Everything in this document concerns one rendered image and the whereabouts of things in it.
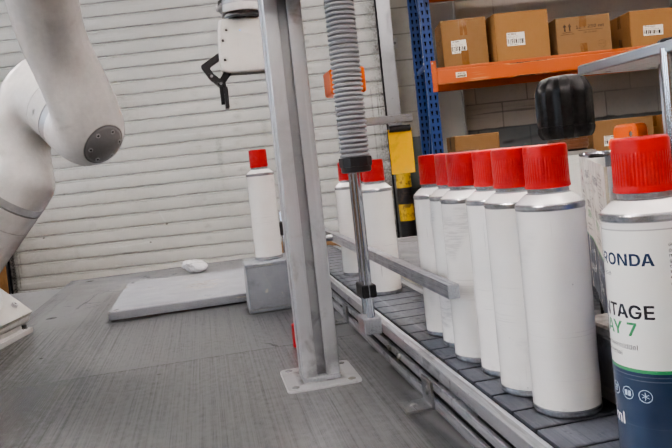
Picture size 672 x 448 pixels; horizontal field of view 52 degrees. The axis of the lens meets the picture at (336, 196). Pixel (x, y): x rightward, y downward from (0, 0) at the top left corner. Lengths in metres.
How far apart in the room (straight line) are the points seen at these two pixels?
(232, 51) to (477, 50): 3.56
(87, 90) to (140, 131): 4.26
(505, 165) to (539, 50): 4.22
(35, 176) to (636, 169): 0.99
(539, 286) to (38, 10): 0.79
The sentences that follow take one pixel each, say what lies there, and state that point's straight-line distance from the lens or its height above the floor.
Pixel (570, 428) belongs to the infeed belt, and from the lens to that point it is 0.55.
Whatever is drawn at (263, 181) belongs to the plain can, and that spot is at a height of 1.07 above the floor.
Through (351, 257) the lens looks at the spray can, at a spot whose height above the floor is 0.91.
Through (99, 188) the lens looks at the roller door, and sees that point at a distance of 5.49.
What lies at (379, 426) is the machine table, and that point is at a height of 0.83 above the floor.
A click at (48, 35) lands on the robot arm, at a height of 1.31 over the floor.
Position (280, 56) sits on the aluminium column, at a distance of 0.81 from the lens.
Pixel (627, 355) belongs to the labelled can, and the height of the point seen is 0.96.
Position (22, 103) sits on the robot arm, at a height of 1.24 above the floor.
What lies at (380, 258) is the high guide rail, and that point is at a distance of 0.89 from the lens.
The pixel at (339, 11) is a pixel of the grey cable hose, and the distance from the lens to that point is 0.71.
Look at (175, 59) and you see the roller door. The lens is 5.37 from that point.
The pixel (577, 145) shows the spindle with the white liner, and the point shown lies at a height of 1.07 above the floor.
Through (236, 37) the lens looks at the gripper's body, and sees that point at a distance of 1.28.
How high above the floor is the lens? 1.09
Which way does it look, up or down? 3 degrees down
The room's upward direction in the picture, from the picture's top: 6 degrees counter-clockwise
